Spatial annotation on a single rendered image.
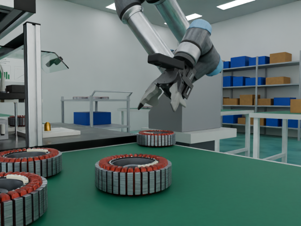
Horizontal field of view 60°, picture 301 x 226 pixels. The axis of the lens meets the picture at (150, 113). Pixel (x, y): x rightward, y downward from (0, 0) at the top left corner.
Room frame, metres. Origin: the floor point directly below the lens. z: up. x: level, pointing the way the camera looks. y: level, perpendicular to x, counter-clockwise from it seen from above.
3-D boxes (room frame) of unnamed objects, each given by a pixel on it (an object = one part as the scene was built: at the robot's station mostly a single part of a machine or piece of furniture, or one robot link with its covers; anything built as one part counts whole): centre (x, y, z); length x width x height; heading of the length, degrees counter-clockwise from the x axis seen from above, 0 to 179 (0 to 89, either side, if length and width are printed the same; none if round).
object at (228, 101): (7.29, -2.33, 0.87); 0.42 x 0.40 x 0.18; 41
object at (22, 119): (1.00, 0.49, 0.80); 0.11 x 0.11 x 0.04
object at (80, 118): (3.68, 0.78, 0.51); 1.01 x 0.60 x 1.01; 41
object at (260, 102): (6.61, -2.92, 0.86); 0.42 x 0.40 x 0.17; 41
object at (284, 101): (6.26, -3.22, 0.87); 0.42 x 0.36 x 0.19; 133
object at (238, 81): (7.11, -2.47, 1.41); 0.42 x 0.28 x 0.26; 133
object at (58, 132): (0.82, 0.32, 0.78); 0.15 x 0.15 x 0.01; 41
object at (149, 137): (0.75, -0.02, 0.77); 0.11 x 0.11 x 0.04
